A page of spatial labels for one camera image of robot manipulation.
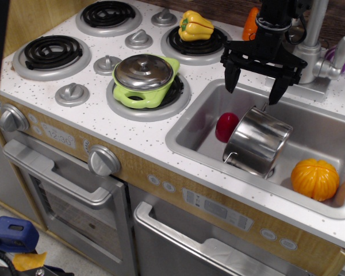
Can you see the burner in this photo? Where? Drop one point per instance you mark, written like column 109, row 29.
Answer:
column 108, row 19
column 176, row 99
column 51, row 58
column 195, row 53

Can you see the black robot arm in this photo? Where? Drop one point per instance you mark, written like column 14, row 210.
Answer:
column 278, row 15

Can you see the front left burner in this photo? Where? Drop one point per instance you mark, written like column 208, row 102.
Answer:
column 51, row 58

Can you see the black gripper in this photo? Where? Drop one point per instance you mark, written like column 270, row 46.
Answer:
column 263, row 55

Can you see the silver toy faucet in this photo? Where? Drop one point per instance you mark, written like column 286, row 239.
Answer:
column 319, row 72

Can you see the orange toy pumpkin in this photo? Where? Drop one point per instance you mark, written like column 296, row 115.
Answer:
column 316, row 179

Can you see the blue clamp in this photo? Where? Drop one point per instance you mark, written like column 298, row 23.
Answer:
column 17, row 235

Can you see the back left burner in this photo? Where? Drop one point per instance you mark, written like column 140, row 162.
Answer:
column 108, row 19

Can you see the red toy cup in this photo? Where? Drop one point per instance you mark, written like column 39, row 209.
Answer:
column 225, row 126

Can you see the yellow toy bell pepper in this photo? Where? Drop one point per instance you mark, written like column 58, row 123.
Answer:
column 193, row 27

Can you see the orange toy carrot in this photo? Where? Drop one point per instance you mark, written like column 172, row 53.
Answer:
column 250, row 27

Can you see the silver pot lid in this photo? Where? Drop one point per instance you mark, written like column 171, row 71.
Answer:
column 143, row 72

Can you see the stainless steel pot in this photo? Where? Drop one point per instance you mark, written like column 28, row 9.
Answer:
column 256, row 142

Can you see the silver sink basin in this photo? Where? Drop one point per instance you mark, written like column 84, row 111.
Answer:
column 317, row 134

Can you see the grey stovetop knob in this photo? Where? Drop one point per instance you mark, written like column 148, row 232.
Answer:
column 139, row 40
column 164, row 18
column 105, row 65
column 72, row 95

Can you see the green toy pot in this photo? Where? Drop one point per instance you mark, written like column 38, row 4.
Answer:
column 145, row 99

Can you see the silver oven knob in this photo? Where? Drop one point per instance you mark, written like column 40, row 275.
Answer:
column 12, row 119
column 102, row 161

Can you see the toy dishwasher door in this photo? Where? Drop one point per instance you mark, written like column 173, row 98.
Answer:
column 171, row 241

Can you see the toy oven door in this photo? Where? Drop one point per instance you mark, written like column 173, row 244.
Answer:
column 88, row 212

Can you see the front right burner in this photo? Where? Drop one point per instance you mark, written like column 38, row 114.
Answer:
column 176, row 99

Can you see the yellow cloth piece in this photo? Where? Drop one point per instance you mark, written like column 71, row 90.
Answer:
column 28, row 261

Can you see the back right burner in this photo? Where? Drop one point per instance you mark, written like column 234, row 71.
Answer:
column 195, row 53

